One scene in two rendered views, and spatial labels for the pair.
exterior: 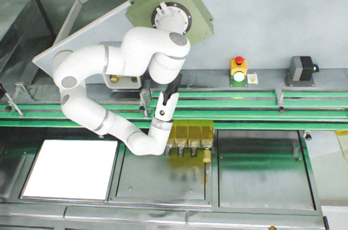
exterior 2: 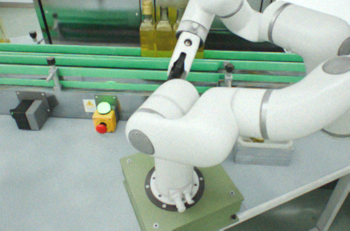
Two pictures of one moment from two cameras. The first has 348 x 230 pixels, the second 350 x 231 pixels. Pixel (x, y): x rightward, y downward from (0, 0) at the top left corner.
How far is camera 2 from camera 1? 0.44 m
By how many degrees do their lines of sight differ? 11
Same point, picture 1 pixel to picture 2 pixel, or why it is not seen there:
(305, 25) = (10, 165)
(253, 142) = (100, 34)
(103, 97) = not seen: hidden behind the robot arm
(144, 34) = (191, 150)
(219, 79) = (130, 106)
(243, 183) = not seen: outside the picture
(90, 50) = (293, 126)
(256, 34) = (74, 158)
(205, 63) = not seen: hidden behind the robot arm
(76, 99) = (324, 46)
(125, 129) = (245, 24)
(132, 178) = not seen: outside the picture
